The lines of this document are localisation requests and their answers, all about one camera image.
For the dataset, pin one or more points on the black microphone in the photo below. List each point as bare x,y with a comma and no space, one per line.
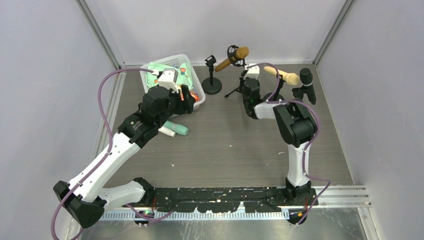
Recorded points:
306,78

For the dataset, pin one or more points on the brown microphone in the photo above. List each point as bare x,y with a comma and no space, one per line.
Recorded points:
235,56

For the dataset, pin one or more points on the white microphone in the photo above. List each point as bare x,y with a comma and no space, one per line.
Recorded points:
166,131

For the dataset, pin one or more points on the green cartoon print cloth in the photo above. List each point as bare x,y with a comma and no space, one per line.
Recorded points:
183,77

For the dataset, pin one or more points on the orange patterned cloth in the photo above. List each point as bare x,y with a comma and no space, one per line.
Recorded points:
194,94

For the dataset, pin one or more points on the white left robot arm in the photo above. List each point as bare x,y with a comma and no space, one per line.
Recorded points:
84,197

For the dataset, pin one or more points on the mint green microphone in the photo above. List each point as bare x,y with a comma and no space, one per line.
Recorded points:
177,128

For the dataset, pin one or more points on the black round-base stand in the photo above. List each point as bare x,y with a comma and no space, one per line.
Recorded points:
211,85
299,94
275,96

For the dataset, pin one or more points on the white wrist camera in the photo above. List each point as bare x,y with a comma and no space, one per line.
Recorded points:
167,78
251,71

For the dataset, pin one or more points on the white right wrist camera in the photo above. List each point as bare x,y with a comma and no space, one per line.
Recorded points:
251,71

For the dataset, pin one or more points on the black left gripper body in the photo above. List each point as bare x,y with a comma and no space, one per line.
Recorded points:
188,98

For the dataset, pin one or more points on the beige microphone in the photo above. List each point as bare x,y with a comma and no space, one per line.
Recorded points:
289,77

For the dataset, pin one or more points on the white plastic basket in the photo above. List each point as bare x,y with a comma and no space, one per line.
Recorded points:
176,61

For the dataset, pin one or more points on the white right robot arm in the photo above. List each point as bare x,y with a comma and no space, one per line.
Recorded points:
297,128

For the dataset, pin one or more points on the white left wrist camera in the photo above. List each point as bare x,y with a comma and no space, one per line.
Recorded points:
167,78

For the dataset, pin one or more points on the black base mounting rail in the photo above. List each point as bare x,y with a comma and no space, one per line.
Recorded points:
268,199

